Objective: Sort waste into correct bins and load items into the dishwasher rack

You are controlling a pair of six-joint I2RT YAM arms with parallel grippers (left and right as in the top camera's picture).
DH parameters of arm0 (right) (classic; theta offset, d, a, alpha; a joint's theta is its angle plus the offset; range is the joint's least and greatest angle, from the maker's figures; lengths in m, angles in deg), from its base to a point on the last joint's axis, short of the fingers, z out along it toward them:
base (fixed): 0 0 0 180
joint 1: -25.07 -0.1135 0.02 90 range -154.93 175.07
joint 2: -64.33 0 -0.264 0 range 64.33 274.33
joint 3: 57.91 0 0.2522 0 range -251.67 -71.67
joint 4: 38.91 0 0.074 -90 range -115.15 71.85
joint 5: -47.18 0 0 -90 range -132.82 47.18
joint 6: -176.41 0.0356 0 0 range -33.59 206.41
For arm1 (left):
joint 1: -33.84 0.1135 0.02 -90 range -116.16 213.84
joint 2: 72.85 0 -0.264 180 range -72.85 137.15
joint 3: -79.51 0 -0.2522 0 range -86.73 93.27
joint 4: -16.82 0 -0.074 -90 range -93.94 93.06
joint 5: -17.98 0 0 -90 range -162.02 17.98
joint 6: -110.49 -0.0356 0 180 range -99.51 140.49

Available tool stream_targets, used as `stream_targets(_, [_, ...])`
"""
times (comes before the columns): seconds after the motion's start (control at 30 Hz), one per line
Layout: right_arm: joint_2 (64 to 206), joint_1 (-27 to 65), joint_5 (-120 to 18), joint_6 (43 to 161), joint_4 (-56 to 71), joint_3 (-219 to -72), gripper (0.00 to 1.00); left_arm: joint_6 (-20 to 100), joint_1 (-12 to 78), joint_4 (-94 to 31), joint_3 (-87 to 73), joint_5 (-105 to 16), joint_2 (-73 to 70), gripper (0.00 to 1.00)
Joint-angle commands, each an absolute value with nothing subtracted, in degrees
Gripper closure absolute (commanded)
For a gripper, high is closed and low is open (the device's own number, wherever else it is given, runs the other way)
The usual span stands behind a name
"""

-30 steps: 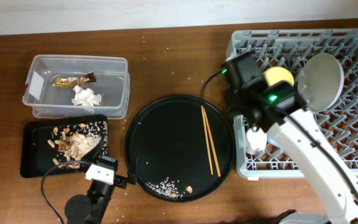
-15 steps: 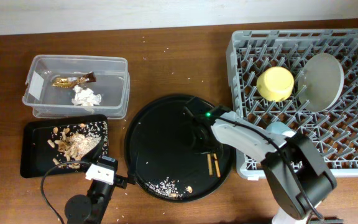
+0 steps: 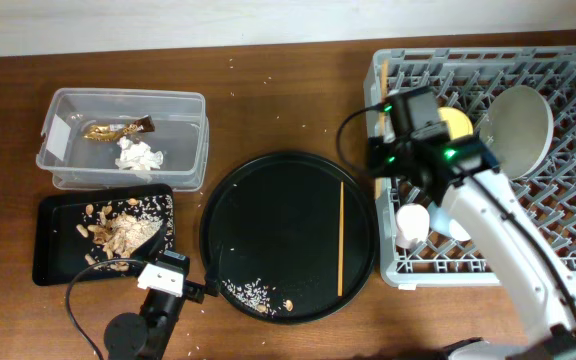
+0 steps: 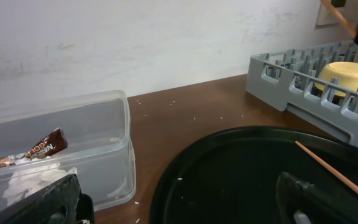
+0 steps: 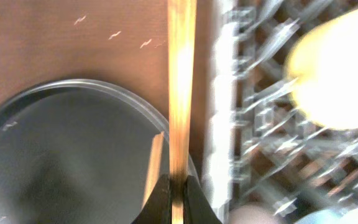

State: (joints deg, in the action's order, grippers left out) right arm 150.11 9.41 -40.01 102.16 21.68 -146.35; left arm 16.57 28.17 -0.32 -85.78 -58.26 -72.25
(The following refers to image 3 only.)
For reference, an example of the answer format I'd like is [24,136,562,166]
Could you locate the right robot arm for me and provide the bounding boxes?
[367,87,576,359]

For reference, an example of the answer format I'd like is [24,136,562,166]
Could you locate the round black serving tray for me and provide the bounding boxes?
[199,151,379,325]

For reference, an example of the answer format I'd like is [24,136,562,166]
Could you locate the grey dishwasher rack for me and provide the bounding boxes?
[363,46,576,289]

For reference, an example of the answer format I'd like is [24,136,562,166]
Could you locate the scattered rice grains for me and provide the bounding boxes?
[222,278,281,316]

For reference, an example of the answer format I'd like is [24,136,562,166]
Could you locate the yellow bowl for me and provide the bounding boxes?
[438,107,474,140]

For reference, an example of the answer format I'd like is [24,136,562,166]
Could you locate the peanut shells pile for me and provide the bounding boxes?
[76,195,174,272]

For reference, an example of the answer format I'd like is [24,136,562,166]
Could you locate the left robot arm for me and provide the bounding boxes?
[104,229,223,359]

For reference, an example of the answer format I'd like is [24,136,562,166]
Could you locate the black rectangular tray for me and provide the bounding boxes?
[32,184,173,286]

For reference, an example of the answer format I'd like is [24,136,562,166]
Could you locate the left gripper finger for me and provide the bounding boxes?
[146,225,167,258]
[204,244,223,296]

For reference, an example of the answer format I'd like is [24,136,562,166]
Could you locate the pink cup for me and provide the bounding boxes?
[395,203,430,249]

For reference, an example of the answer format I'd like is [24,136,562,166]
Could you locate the gold foil wrapper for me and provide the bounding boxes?
[83,115,155,142]

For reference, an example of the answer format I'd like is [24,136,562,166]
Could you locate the clear plastic bin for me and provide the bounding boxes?
[35,88,209,192]

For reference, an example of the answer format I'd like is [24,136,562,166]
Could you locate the grey plate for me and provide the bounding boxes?
[478,85,554,179]

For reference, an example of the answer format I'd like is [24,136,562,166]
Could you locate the blue cup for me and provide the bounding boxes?
[427,202,471,242]

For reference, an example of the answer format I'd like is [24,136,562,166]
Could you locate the white tissue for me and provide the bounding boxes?
[115,137,164,171]

